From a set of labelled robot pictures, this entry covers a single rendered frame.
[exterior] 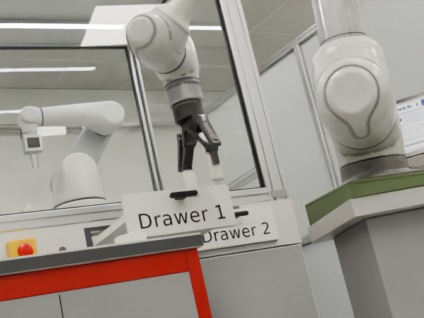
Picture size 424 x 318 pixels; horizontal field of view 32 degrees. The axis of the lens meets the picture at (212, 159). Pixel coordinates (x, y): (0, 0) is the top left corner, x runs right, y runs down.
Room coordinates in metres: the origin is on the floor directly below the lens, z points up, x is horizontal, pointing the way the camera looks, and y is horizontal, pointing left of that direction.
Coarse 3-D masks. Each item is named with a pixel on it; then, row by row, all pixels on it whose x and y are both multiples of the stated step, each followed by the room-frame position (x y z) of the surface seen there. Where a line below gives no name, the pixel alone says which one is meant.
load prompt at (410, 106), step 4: (416, 100) 2.38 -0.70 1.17; (420, 100) 2.37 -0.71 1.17; (404, 104) 2.39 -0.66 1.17; (408, 104) 2.38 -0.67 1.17; (412, 104) 2.38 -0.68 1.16; (416, 104) 2.37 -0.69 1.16; (420, 104) 2.36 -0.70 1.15; (400, 108) 2.39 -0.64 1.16; (404, 108) 2.38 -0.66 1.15; (408, 108) 2.37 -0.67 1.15; (412, 108) 2.37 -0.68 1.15; (416, 108) 2.36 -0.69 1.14; (400, 112) 2.38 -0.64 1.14; (404, 112) 2.37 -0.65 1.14
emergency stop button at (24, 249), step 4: (24, 244) 1.88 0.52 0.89; (28, 244) 1.89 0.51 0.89; (20, 248) 1.88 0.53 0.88; (24, 248) 1.88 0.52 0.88; (28, 248) 1.89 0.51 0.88; (32, 248) 1.89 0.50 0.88; (20, 252) 1.88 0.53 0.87; (24, 252) 1.88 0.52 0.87; (28, 252) 1.89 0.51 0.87; (32, 252) 1.89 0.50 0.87
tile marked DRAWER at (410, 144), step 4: (412, 140) 2.27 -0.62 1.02; (416, 140) 2.26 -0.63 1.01; (420, 140) 2.26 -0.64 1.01; (404, 144) 2.27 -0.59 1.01; (408, 144) 2.27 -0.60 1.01; (412, 144) 2.26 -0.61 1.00; (416, 144) 2.25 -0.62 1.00; (420, 144) 2.25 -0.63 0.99; (404, 148) 2.26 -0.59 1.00; (408, 148) 2.26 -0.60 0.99; (412, 148) 2.25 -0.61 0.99
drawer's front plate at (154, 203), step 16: (144, 192) 1.78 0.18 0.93; (160, 192) 1.80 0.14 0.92; (208, 192) 1.86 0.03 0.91; (224, 192) 1.88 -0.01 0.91; (128, 208) 1.75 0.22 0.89; (144, 208) 1.77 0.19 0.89; (160, 208) 1.79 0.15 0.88; (176, 208) 1.81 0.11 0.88; (192, 208) 1.84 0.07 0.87; (208, 208) 1.86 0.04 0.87; (224, 208) 1.88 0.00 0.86; (128, 224) 1.75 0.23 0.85; (144, 224) 1.77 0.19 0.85; (160, 224) 1.79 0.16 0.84; (176, 224) 1.81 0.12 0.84; (192, 224) 1.83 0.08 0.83; (208, 224) 1.85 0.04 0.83; (224, 224) 1.87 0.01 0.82
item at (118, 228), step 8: (112, 224) 1.89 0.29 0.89; (120, 224) 1.85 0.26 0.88; (104, 232) 1.96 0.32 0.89; (112, 232) 1.90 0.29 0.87; (120, 232) 1.85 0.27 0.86; (192, 232) 1.94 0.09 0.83; (200, 232) 1.97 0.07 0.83; (96, 240) 2.02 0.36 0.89; (104, 240) 1.96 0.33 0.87; (112, 240) 1.91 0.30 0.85
